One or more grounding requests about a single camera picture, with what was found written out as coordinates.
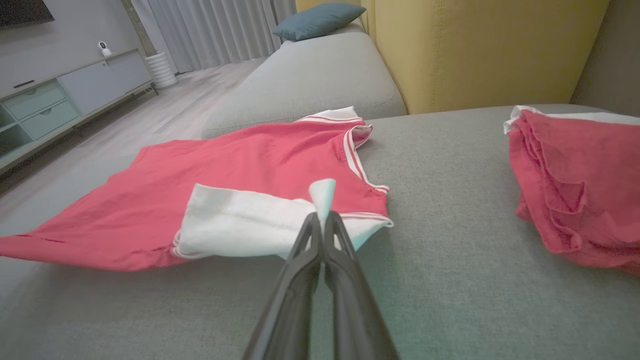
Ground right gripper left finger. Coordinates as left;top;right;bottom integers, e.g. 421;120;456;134
242;212;324;360

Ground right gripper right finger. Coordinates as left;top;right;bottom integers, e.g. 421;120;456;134
323;210;401;360

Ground red t-shirt with white sleeves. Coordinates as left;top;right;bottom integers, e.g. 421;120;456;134
0;106;394;272

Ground red shorts with white stripe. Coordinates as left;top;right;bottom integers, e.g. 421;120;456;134
503;105;640;276

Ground grey fabric sofa seat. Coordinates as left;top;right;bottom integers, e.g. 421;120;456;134
0;103;640;360

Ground grey sofa chaise section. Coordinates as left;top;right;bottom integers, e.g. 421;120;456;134
201;22;408;140

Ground white ribbed cylinder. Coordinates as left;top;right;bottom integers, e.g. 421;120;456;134
145;51;178;89

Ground grey pleated curtain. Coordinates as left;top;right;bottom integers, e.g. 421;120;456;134
131;0;298;75

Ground yellow sofa back cushion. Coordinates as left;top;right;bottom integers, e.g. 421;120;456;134
295;0;612;116

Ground teal throw pillow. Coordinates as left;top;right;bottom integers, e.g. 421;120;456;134
272;2;367;42

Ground grey low tv cabinet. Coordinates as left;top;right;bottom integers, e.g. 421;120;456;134
0;47;157;176

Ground pale green cabinet drawer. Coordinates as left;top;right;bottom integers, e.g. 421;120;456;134
1;81;68;121
20;99;82;141

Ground brown curtain panel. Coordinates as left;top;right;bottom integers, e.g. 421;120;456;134
120;0;158;57

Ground taupe sofa back cushion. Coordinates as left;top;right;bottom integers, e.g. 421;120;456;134
570;0;640;114

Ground black wall television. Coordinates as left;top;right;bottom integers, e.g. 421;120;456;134
0;0;55;30

